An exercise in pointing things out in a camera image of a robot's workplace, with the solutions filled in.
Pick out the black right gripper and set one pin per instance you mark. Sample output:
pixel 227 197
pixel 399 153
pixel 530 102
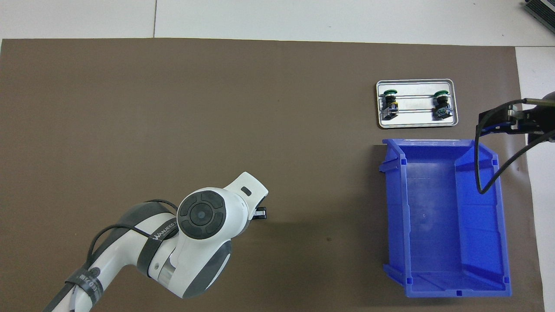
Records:
pixel 540 121

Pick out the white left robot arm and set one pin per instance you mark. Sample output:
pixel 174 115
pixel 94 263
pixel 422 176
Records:
pixel 195 255

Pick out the green push button blue base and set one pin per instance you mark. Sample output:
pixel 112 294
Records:
pixel 442 105

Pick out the silver metal tray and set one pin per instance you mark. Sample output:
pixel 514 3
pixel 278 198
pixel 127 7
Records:
pixel 416 123

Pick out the brown table mat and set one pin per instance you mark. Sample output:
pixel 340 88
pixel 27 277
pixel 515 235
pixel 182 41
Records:
pixel 217 130

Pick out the blue plastic storage bin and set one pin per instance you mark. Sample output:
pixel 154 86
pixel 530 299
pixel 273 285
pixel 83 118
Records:
pixel 433 216

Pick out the grey ribbed device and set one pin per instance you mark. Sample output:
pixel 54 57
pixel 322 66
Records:
pixel 542 11

